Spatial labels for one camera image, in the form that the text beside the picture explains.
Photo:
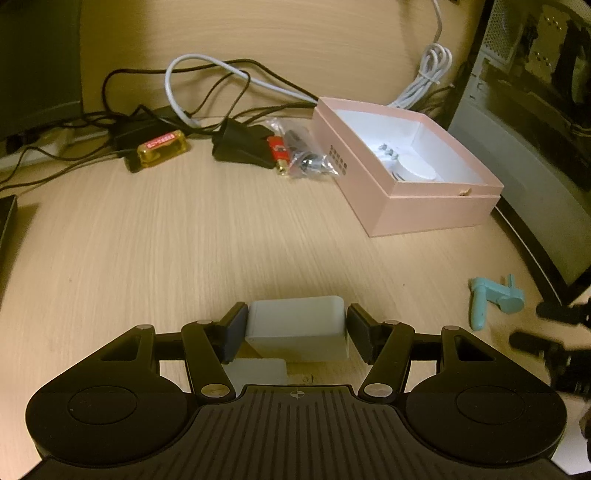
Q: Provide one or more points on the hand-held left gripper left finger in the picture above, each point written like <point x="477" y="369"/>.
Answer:
<point x="233" y="333"/>

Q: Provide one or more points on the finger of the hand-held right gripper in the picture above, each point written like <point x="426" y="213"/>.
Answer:
<point x="540" y="345"/>
<point x="561" y="314"/>

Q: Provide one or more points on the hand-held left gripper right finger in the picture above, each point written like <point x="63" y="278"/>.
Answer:
<point x="361" y="336"/>

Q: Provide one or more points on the white plastic block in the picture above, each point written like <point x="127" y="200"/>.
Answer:
<point x="295" y="327"/>

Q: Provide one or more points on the teal plastic part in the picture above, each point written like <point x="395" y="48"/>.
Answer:
<point x="495" y="299"/>

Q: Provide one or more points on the pink cardboard box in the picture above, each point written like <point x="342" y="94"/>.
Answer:
<point x="415" y="203"/>

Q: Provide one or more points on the black power adapter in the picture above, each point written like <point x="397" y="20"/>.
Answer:
<point x="240" y="144"/>

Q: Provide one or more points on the yellow transparent device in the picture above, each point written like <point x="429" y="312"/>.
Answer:
<point x="164" y="147"/>

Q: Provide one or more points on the white round plastic part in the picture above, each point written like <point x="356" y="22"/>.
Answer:
<point x="415" y="168"/>

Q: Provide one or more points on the computer case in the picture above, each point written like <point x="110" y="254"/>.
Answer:
<point x="531" y="138"/>

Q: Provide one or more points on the red circuit module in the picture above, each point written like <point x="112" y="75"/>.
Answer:
<point x="278" y="154"/>

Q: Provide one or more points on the clear bag of metal parts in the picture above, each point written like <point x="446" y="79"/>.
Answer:
<point x="307" y="152"/>

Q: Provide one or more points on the black flat case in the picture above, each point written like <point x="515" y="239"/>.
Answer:
<point x="7" y="230"/>

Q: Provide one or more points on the white power strip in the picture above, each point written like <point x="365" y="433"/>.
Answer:
<point x="51" y="148"/>

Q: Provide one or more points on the black monitor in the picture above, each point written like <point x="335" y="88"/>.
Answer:
<point x="39" y="64"/>

